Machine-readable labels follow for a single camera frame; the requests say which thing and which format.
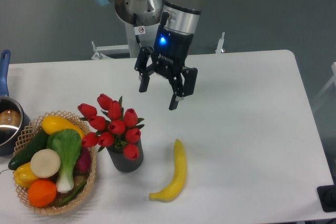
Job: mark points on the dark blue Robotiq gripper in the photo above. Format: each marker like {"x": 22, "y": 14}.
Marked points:
{"x": 168, "y": 60}

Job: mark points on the red tulip bouquet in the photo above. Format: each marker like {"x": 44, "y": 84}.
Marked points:
{"x": 118, "y": 128}

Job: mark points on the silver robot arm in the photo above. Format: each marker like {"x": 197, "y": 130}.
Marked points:
{"x": 180, "y": 16}

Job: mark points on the dark grey ribbed vase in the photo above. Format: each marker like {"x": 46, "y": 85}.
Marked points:
{"x": 121, "y": 162}

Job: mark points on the yellow banana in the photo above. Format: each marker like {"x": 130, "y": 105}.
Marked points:
{"x": 175, "y": 187}

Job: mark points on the green bok choy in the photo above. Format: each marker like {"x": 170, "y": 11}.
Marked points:
{"x": 67, "y": 144}

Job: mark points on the purple red onion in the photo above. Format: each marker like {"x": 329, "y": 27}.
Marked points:
{"x": 84, "y": 161}

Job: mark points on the yellow squash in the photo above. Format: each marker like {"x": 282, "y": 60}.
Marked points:
{"x": 53, "y": 123}

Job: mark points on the green cucumber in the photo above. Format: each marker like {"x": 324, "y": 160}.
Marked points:
{"x": 38, "y": 143}

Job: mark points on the woven wicker basket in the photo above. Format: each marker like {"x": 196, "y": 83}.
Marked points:
{"x": 84, "y": 174}

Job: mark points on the white round radish slice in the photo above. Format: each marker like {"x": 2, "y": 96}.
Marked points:
{"x": 45, "y": 163}

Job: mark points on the green bean pod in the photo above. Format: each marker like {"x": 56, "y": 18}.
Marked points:
{"x": 73, "y": 194}

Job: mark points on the orange fruit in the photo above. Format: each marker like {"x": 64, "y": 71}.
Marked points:
{"x": 42, "y": 192}

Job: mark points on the yellow bell pepper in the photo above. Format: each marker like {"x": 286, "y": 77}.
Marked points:
{"x": 24, "y": 177}

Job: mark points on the black device at edge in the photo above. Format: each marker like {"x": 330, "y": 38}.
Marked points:
{"x": 327, "y": 197}

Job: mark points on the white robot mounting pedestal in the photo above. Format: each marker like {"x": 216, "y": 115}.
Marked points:
{"x": 137, "y": 37}

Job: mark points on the white table clamp bracket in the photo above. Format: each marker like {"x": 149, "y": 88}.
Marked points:
{"x": 219, "y": 48}

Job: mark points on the blue handled saucepan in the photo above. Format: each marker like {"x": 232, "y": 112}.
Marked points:
{"x": 13, "y": 117}

